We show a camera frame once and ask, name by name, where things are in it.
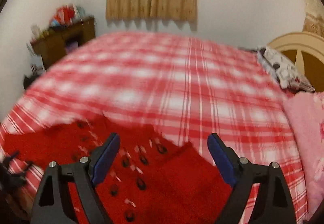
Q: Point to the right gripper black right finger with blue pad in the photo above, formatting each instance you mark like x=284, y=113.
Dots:
x=273, y=202

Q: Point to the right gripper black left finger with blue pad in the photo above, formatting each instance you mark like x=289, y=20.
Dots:
x=54, y=201

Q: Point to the red knitted sweater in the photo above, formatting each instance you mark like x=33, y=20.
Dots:
x=151, y=179

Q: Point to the pink fluffy blanket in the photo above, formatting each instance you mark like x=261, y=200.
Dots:
x=305, y=115

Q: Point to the white paper bag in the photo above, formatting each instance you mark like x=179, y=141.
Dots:
x=36, y=65

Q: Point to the grey patterned pillow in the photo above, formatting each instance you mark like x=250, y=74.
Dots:
x=283, y=70

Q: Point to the dark wooden desk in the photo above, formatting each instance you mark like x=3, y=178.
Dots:
x=53, y=46

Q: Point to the red white plaid bedsheet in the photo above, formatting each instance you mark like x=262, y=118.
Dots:
x=185, y=87

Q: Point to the cream wooden headboard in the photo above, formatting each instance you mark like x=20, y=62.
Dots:
x=305, y=49

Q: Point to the red items on desk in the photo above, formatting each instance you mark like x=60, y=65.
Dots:
x=67, y=15

